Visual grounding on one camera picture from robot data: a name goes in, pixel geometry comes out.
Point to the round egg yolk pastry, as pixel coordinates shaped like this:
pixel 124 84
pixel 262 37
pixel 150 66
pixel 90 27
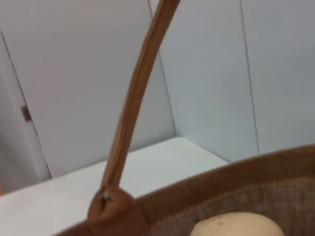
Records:
pixel 236 225

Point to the brown woven handbag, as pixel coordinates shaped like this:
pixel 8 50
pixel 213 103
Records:
pixel 236 186

